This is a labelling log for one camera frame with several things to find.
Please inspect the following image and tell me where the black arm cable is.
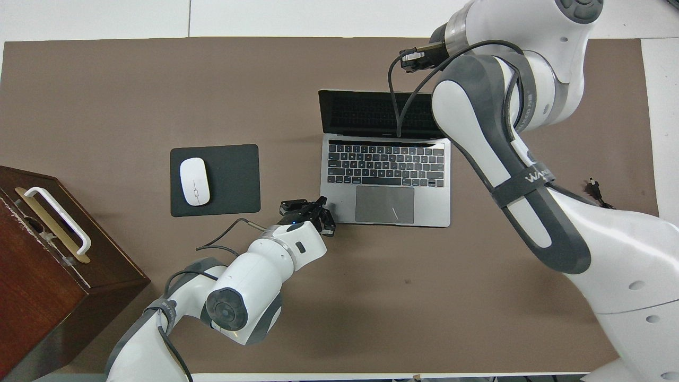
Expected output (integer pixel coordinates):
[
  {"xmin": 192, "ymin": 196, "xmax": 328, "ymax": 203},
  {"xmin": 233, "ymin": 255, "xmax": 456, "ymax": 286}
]
[
  {"xmin": 388, "ymin": 40, "xmax": 526, "ymax": 140},
  {"xmin": 195, "ymin": 218, "xmax": 266, "ymax": 253}
]

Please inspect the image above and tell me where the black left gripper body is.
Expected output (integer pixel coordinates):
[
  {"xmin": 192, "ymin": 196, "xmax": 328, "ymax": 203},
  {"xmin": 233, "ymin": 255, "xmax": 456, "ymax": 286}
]
[{"xmin": 278, "ymin": 204, "xmax": 325, "ymax": 231}]

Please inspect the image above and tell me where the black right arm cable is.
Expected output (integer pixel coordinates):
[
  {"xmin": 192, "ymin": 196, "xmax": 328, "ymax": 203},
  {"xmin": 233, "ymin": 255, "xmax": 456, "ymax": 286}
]
[{"xmin": 388, "ymin": 40, "xmax": 526, "ymax": 140}]

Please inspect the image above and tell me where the black lamp power cable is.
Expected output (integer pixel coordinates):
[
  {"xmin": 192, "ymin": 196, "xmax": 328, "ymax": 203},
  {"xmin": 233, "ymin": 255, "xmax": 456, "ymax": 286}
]
[{"xmin": 584, "ymin": 179, "xmax": 616, "ymax": 209}]

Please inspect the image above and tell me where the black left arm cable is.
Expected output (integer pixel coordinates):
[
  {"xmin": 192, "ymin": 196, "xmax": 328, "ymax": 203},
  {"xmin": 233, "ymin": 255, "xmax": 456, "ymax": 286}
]
[{"xmin": 195, "ymin": 218, "xmax": 266, "ymax": 253}]

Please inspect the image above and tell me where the black mouse pad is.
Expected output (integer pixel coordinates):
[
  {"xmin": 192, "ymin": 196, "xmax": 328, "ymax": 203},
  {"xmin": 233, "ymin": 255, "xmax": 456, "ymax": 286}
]
[{"xmin": 170, "ymin": 144, "xmax": 262, "ymax": 218}]

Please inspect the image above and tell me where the silver laptop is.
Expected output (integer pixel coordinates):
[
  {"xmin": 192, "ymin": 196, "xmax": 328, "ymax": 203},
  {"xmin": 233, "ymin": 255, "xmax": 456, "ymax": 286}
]
[{"xmin": 318, "ymin": 89, "xmax": 451, "ymax": 228}]

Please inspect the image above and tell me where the white box handle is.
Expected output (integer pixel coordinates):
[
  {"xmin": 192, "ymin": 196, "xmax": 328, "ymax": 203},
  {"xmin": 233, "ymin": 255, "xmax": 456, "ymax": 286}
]
[{"xmin": 24, "ymin": 186, "xmax": 92, "ymax": 256}]

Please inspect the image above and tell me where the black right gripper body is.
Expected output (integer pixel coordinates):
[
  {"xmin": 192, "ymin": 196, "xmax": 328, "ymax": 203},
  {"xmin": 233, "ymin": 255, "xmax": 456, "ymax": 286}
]
[{"xmin": 428, "ymin": 24, "xmax": 451, "ymax": 65}]

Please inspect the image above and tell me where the dark wooden box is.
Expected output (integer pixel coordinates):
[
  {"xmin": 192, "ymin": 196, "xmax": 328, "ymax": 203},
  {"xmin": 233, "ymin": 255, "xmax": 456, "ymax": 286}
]
[{"xmin": 0, "ymin": 166, "xmax": 151, "ymax": 367}]

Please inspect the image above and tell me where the brown table mat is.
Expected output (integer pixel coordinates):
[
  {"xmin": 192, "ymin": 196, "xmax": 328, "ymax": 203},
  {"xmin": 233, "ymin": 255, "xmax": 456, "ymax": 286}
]
[{"xmin": 0, "ymin": 36, "xmax": 659, "ymax": 375}]

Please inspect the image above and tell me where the white computer mouse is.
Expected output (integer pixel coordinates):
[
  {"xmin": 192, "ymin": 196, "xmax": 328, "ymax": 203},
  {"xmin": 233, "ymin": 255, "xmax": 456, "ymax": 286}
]
[{"xmin": 179, "ymin": 158, "xmax": 211, "ymax": 206}]

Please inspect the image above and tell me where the gold handle plate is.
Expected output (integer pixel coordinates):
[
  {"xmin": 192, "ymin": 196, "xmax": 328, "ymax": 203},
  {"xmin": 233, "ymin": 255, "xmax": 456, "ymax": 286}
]
[{"xmin": 14, "ymin": 187, "xmax": 91, "ymax": 264}]

